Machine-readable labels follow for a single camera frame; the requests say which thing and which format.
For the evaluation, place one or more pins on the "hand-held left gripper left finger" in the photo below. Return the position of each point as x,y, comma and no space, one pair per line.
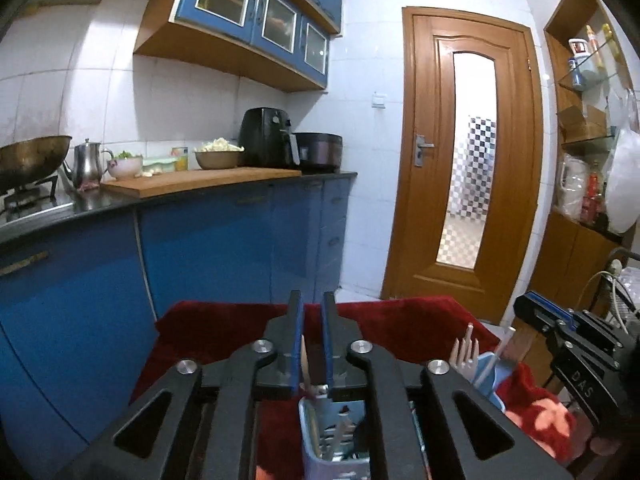
298,330

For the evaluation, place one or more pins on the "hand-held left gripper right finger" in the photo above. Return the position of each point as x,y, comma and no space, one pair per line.
326,340

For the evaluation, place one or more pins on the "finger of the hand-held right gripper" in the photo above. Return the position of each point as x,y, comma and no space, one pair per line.
542,315

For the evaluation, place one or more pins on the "long wooden chopstick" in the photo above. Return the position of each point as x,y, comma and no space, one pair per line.
304,365

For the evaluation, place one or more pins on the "white chopstick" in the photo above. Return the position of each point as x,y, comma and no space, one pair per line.
504,347

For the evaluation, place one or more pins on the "beige plastic fork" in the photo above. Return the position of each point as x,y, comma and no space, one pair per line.
465,360

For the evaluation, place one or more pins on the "light blue utensil box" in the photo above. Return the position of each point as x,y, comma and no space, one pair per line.
312,455

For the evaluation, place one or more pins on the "wooden shelf unit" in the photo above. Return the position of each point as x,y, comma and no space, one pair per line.
560,260

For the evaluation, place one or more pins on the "black metal rack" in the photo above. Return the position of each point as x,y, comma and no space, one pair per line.
600,285

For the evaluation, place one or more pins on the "red and pink blanket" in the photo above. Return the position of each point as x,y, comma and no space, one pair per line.
210,325

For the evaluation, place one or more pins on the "blue base cabinets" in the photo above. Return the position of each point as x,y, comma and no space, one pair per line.
210,245

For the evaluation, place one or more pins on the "red bottles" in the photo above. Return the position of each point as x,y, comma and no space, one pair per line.
594,195

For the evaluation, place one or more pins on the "translucent white bag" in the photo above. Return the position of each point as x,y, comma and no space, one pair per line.
572,187

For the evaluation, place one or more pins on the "white plastic bag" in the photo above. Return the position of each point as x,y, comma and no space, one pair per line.
624,185

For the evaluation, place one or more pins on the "wooden door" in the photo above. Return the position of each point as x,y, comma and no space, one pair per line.
420,210

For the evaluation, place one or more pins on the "wooden cutting board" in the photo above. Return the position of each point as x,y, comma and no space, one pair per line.
200,182

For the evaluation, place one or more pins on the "dark rice cooker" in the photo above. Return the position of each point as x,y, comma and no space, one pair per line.
320,150

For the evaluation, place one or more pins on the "bowl of cauliflower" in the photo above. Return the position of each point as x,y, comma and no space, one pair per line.
217,157

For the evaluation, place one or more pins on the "cardboard box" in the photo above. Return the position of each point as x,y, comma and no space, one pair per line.
582,125

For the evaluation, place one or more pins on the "black air fryer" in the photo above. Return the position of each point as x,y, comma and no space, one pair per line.
262,135

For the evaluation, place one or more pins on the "white bowl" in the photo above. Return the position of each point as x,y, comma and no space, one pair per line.
125,167

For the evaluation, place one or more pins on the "red and white cup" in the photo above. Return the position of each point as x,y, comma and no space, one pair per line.
579,50

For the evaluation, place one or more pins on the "steel kettle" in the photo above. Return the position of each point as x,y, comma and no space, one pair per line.
87,165

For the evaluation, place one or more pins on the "gas stove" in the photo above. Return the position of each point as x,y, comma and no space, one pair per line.
30,205

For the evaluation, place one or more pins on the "steel wok pan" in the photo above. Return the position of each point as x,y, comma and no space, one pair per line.
30,160

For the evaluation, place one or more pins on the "wall switch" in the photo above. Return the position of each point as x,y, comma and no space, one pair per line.
379,100

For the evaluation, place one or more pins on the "blue wall cabinet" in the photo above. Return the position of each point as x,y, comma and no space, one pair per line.
225,50

